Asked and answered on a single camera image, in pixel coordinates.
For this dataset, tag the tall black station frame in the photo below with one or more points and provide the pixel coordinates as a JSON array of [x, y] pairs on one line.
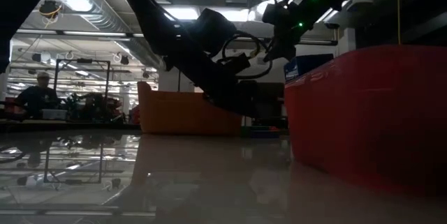
[[84, 60]]

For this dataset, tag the blue studded brick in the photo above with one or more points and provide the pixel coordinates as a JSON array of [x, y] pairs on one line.
[[267, 134]]

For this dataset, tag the orange plastic bin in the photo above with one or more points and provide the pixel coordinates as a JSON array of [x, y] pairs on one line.
[[181, 112]]

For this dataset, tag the dark background robot station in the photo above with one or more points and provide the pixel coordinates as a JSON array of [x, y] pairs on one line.
[[94, 107]]

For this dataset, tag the long silver spiral duct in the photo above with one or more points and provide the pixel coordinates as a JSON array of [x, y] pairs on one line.
[[104, 18]]

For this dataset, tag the green cube block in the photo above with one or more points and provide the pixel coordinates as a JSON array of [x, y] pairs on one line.
[[246, 131]]

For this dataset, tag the person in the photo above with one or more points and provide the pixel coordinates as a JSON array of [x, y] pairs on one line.
[[36, 95]]

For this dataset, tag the white storage box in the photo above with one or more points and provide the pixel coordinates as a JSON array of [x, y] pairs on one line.
[[54, 114]]

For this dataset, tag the silver horizontal frame bar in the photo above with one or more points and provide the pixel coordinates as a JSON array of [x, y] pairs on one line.
[[87, 33]]

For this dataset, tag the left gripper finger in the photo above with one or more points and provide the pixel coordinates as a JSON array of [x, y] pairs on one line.
[[237, 107]]

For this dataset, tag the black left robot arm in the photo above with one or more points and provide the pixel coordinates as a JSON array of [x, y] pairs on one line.
[[153, 18]]

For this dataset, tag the bright ceiling light panel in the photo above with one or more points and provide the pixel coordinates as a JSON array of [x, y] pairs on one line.
[[185, 13]]

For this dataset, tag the pink plastic tray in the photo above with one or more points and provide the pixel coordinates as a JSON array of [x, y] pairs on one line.
[[377, 112]]

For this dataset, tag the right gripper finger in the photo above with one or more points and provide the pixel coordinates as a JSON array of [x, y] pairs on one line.
[[281, 53]]

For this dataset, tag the dark cabinet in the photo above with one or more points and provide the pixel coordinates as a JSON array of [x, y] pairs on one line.
[[270, 103]]

